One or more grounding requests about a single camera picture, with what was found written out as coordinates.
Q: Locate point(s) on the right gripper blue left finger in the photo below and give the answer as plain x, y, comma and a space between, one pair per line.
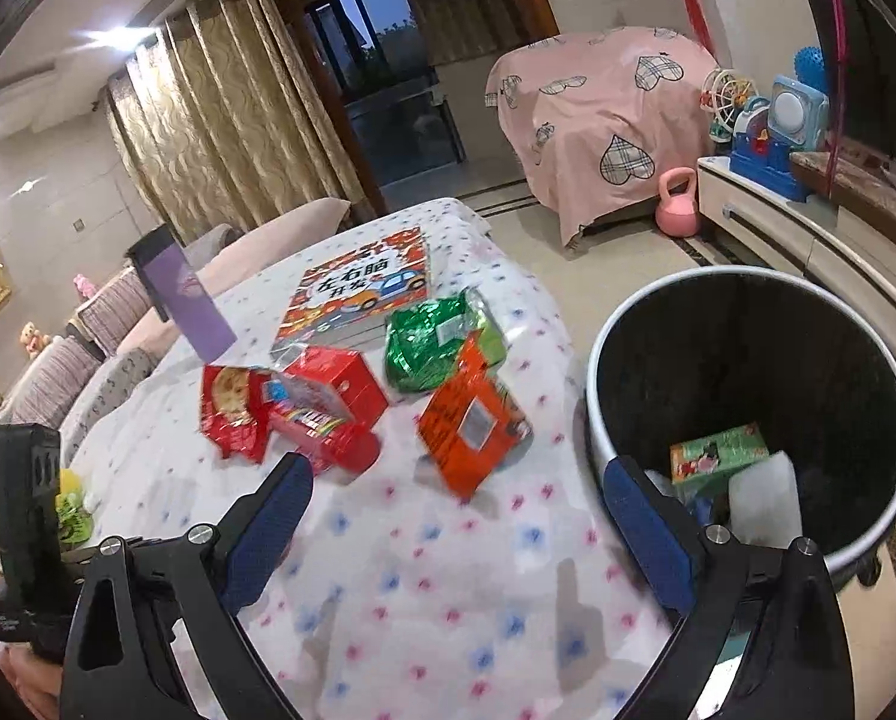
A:
256, 531

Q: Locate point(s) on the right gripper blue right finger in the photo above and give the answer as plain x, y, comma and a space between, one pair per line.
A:
658, 532

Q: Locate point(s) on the white foam fruit net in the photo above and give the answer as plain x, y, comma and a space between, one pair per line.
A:
764, 503

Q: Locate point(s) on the black round trash bin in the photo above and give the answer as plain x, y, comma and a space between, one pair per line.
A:
709, 349

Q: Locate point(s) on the left hand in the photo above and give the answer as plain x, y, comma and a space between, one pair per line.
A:
36, 681

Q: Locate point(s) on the green paper box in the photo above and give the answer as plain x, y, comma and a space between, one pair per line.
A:
703, 467

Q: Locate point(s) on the red rainbow candy pack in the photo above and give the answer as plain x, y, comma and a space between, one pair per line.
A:
320, 426

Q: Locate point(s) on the red cookie snack bag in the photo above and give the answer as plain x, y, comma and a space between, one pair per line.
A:
234, 415

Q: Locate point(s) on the red white small box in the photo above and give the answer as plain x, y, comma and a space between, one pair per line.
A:
336, 381

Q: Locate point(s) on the beige sofa with cushions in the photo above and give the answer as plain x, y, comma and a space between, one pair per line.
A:
76, 381

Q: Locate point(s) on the orange snack bag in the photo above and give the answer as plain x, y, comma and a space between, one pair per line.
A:
471, 424

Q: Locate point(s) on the red children's book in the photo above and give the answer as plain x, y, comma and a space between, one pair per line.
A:
345, 301

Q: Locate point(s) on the purple phone stand card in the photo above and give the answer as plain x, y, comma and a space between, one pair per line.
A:
178, 294

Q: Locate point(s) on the green foil snack bag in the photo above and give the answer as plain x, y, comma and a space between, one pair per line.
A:
423, 340

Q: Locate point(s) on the pink kettlebell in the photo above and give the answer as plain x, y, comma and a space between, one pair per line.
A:
677, 213

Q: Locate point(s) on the white tv cabinet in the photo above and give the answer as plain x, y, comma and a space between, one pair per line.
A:
798, 237

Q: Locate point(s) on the blue toy machine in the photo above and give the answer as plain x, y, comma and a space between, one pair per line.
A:
757, 156

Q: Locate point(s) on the pink heart patterned cover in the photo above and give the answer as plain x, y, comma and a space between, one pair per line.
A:
595, 118

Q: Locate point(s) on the gold curtain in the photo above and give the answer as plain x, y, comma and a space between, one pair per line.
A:
218, 120

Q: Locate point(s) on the pink stick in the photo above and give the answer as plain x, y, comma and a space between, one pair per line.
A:
841, 55

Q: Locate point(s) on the light blue toy washer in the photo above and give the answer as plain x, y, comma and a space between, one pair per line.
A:
798, 115

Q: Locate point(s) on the toy ferris wheel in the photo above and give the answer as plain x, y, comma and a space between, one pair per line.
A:
725, 92

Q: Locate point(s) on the blue spiky ball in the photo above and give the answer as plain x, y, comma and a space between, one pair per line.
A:
810, 70

